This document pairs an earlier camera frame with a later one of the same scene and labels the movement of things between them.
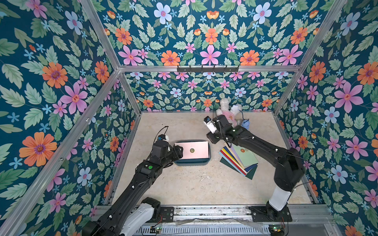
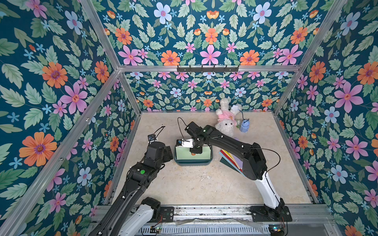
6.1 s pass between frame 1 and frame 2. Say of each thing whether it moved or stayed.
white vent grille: stayed
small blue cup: stayed
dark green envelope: stayed
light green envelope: moved
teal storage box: stayed
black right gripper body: moved
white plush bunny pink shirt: stayed
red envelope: stayed
